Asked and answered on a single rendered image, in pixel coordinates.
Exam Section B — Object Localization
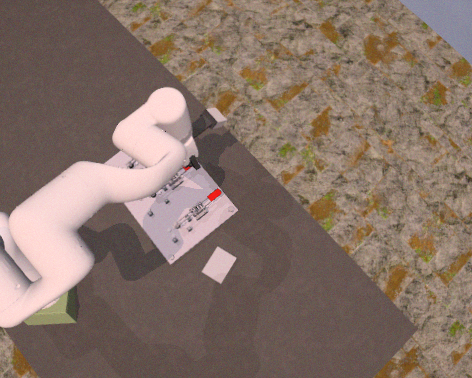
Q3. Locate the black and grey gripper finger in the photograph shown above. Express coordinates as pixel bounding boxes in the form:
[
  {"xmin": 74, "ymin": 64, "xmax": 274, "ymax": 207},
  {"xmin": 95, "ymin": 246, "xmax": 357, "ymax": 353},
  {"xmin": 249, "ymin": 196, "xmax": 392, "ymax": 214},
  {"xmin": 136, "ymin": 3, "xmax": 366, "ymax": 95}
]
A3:
[{"xmin": 185, "ymin": 155, "xmax": 201, "ymax": 170}]

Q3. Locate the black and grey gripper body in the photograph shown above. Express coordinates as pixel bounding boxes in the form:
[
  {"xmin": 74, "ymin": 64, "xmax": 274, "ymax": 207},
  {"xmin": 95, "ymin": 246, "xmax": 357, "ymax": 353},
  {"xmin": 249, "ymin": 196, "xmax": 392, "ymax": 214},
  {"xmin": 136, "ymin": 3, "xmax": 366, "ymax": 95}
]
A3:
[{"xmin": 182, "ymin": 134, "xmax": 199, "ymax": 167}]

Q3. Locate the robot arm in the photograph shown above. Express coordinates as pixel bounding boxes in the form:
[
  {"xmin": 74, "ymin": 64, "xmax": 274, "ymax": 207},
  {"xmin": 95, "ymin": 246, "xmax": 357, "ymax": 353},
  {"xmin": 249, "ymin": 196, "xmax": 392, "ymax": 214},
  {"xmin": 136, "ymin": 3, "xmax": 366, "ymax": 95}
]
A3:
[{"xmin": 0, "ymin": 87, "xmax": 227, "ymax": 328}]

